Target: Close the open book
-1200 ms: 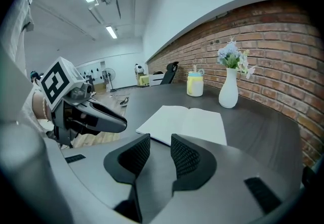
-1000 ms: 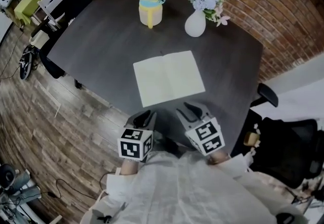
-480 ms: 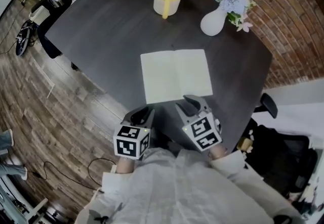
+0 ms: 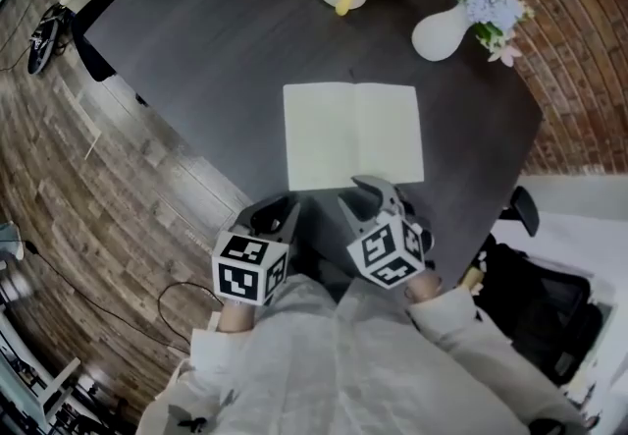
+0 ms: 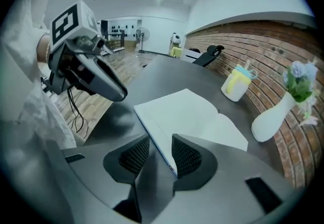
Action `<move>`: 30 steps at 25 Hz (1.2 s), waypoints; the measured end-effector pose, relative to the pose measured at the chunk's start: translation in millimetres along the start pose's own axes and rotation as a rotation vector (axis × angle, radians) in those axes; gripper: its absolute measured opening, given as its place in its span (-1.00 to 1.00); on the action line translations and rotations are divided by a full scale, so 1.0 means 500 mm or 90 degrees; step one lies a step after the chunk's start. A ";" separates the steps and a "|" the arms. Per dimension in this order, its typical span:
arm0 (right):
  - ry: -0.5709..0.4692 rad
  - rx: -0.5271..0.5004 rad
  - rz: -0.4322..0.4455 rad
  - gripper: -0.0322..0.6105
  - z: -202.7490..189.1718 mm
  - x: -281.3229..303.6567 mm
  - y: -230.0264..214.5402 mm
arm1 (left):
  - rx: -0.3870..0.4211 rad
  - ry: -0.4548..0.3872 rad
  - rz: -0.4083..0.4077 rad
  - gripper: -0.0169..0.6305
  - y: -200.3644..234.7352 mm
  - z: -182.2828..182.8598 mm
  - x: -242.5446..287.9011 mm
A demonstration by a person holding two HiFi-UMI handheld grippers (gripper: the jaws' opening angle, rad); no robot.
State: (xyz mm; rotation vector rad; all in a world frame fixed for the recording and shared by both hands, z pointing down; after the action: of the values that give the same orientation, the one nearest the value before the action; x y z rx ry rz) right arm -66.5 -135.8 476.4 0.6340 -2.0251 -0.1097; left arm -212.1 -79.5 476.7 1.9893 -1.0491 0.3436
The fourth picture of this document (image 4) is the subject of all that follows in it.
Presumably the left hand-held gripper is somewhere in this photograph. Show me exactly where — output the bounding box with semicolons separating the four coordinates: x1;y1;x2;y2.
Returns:
211;193;302;307

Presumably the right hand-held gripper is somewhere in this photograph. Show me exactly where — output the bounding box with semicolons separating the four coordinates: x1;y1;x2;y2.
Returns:
337;174;436;290

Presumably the notebook with blue cover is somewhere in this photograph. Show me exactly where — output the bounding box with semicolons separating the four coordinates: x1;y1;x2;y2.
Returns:
283;82;426;192

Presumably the person's left forearm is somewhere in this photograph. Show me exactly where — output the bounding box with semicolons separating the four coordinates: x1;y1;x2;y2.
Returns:
188;298;259;378

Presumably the person's right forearm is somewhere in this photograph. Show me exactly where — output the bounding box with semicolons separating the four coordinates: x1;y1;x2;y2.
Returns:
402;272;570;424

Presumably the yellow tissue box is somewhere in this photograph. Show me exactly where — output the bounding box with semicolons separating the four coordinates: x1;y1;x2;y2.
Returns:
458;268;485;297

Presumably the person's light shirt torso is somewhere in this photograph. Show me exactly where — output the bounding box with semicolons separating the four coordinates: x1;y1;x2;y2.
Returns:
136;273;590;435

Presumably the dark table with white legs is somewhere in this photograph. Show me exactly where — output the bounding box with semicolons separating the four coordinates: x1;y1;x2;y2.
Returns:
73;0;545;306

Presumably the white vase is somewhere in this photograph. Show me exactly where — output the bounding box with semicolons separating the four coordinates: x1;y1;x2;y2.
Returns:
410;0;475;63

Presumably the thin pale stick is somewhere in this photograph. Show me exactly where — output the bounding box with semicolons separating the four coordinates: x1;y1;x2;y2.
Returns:
83;127;103;162

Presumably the black mesh office chair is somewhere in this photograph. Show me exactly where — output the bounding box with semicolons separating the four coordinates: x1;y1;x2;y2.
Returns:
460;186;604;388

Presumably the black wheeled board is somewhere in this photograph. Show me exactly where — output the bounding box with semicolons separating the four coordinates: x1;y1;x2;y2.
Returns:
27;4;70;76

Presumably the black floor cable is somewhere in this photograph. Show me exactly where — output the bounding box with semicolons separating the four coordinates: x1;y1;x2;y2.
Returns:
24;239;222;355

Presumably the white frame rack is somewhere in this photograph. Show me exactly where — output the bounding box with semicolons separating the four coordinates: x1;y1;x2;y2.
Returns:
0;309;82;435

